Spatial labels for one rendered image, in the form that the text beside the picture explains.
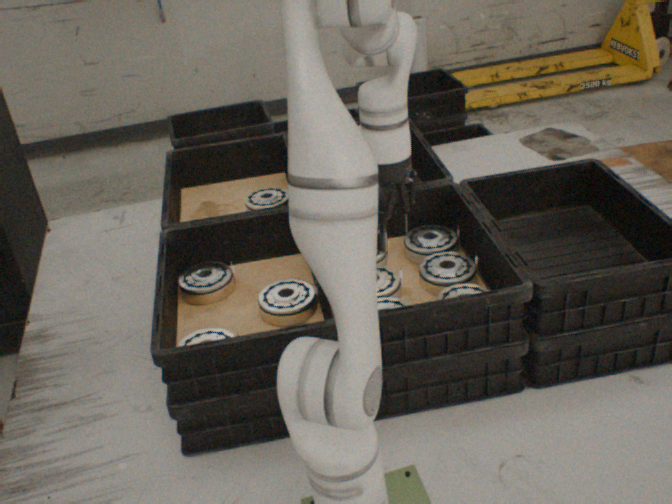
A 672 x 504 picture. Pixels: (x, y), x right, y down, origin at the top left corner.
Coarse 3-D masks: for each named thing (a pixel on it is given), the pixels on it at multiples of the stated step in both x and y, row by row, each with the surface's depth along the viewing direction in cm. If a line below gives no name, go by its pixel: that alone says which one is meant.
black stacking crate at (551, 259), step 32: (480, 192) 145; (512, 192) 146; (544, 192) 148; (576, 192) 149; (608, 192) 142; (512, 224) 147; (544, 224) 146; (576, 224) 145; (608, 224) 144; (640, 224) 132; (544, 256) 136; (576, 256) 135; (608, 256) 134; (640, 256) 133; (608, 288) 115; (640, 288) 116; (544, 320) 116; (576, 320) 117; (608, 320) 118; (640, 320) 118
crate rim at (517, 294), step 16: (416, 192) 143; (464, 192) 140; (480, 224) 129; (496, 240) 123; (512, 256) 119; (512, 288) 111; (528, 288) 111; (416, 304) 110; (432, 304) 110; (448, 304) 109; (464, 304) 110; (480, 304) 110; (496, 304) 111; (512, 304) 111; (384, 320) 109; (400, 320) 109; (416, 320) 110
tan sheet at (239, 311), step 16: (288, 256) 145; (240, 272) 141; (256, 272) 141; (272, 272) 140; (288, 272) 140; (304, 272) 139; (240, 288) 137; (256, 288) 136; (192, 304) 134; (208, 304) 133; (224, 304) 133; (240, 304) 132; (256, 304) 132; (192, 320) 129; (208, 320) 129; (224, 320) 128; (240, 320) 128; (256, 320) 127; (320, 320) 125
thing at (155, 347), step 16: (288, 208) 141; (192, 224) 139; (208, 224) 139; (224, 224) 139; (160, 240) 135; (160, 256) 130; (160, 272) 125; (160, 288) 123; (160, 304) 117; (160, 320) 113; (160, 336) 110; (240, 336) 107; (256, 336) 107; (272, 336) 107; (288, 336) 107; (304, 336) 108; (320, 336) 108; (336, 336) 109; (160, 352) 106; (176, 352) 106; (192, 352) 106; (208, 352) 107; (224, 352) 107; (240, 352) 108
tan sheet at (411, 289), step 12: (396, 240) 146; (396, 252) 142; (396, 264) 138; (408, 264) 138; (408, 276) 134; (408, 288) 131; (420, 288) 131; (408, 300) 128; (420, 300) 128; (432, 300) 127
